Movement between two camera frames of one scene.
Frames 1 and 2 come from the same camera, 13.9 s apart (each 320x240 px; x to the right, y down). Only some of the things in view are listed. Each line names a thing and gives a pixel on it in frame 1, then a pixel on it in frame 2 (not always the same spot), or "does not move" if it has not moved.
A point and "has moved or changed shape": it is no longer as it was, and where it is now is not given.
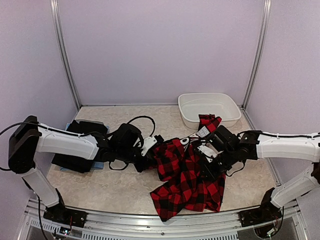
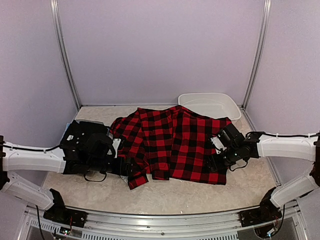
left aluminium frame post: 55,12 does not move
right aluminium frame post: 266,18 does not move
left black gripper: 148,161 -> 119,170
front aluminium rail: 111,226 does not move
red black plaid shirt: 184,183 has moved or changed shape
